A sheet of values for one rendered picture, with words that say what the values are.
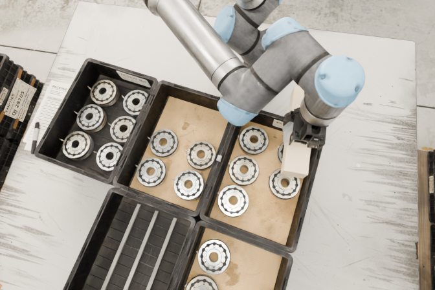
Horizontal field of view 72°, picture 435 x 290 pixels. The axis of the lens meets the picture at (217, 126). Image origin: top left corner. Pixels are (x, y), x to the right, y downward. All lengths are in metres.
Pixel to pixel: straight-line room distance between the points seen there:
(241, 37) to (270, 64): 0.55
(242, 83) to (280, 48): 0.09
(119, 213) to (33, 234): 0.41
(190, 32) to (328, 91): 0.31
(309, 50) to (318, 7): 1.98
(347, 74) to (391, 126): 0.88
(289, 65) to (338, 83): 0.10
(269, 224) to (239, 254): 0.14
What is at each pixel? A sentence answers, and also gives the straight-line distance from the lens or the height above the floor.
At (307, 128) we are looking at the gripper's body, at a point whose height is 1.28.
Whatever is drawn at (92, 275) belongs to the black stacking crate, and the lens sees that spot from 1.15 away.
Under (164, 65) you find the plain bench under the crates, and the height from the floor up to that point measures 0.70.
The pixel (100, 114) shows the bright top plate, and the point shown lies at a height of 0.86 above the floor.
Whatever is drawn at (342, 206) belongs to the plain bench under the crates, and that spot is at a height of 0.70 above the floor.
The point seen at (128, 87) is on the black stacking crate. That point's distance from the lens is 1.23.
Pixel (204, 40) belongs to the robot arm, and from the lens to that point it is 0.63.
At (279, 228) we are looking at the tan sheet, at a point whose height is 0.83.
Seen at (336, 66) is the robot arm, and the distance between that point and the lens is 0.51.
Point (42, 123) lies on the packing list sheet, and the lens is 1.49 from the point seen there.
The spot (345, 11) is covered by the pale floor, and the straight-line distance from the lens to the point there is 2.54.
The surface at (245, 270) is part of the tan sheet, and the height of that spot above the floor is 0.83.
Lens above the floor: 1.86
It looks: 71 degrees down
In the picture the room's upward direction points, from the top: 11 degrees counter-clockwise
